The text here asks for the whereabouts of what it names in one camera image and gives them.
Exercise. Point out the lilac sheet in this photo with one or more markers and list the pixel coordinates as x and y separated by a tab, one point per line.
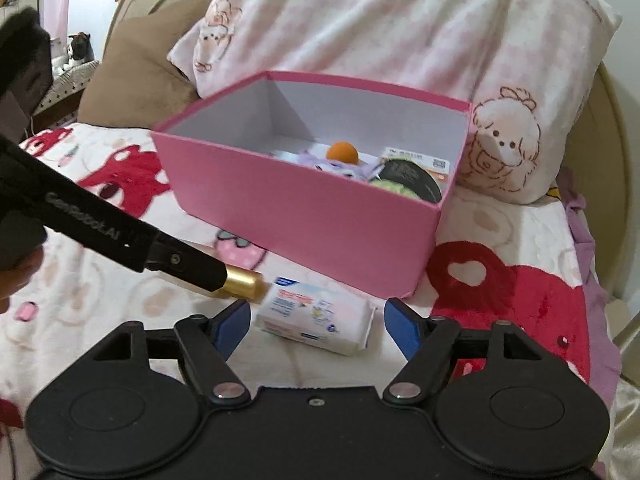
595	300

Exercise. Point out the black round compact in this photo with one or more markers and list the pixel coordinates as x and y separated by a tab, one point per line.
410	180

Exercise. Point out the orange makeup sponge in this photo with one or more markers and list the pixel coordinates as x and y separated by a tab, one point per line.
342	152

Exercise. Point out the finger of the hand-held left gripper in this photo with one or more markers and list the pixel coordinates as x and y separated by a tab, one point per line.
190	265

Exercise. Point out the white wet wipes packet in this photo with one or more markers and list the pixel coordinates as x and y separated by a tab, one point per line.
310	317

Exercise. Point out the patterned cabinet cover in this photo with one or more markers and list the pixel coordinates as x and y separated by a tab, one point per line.
70	77

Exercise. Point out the printed bear blanket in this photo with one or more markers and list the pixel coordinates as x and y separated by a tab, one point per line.
500	310

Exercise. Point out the foundation bottle with gold cap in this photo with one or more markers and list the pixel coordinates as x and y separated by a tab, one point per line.
245	282

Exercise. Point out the cream bed sheet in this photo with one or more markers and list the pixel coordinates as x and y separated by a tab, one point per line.
625	410

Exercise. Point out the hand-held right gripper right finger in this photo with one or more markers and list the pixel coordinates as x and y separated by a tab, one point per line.
402	325

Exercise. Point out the white packet with orange label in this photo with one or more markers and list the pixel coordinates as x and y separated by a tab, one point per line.
425	165

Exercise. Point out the brown pillow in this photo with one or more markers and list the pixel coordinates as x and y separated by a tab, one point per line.
130	70

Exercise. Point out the pink cardboard box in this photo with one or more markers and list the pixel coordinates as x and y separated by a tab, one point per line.
300	210

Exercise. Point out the black and white plush toy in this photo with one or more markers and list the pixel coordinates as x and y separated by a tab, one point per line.
80	47

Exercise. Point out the purple plush toy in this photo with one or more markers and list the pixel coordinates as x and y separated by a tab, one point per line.
340	169

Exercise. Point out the person's left hand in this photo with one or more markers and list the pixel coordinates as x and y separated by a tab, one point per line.
20	277

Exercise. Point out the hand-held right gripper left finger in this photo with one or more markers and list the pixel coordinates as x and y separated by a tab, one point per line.
232	327

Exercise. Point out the pink printed pillow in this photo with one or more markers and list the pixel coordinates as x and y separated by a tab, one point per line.
400	25

